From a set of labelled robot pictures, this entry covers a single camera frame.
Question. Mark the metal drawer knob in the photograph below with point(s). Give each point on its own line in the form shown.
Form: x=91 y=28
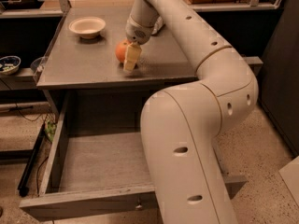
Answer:
x=139 y=205

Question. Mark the white paper bowl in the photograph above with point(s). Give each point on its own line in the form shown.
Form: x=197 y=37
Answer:
x=87 y=27

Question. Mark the grey side shelf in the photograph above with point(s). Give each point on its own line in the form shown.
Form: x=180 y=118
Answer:
x=255 y=63

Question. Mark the grey wooden cabinet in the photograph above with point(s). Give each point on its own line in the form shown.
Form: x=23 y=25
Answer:
x=91 y=67

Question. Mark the black floor bar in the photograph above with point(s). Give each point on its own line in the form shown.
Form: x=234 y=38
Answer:
x=22 y=187

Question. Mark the clear plastic container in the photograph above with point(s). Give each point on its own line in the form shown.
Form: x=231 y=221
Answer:
x=37 y=66

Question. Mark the blue patterned bowl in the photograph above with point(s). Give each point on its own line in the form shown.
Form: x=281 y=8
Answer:
x=9 y=65

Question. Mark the orange fruit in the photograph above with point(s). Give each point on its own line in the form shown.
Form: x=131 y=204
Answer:
x=120 y=50

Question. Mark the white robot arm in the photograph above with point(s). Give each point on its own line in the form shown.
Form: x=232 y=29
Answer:
x=179 y=124

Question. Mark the clear plastic water bottle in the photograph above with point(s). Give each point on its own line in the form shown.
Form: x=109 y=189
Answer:
x=158 y=26

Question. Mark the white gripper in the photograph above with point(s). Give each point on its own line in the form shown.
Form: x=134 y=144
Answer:
x=139 y=34

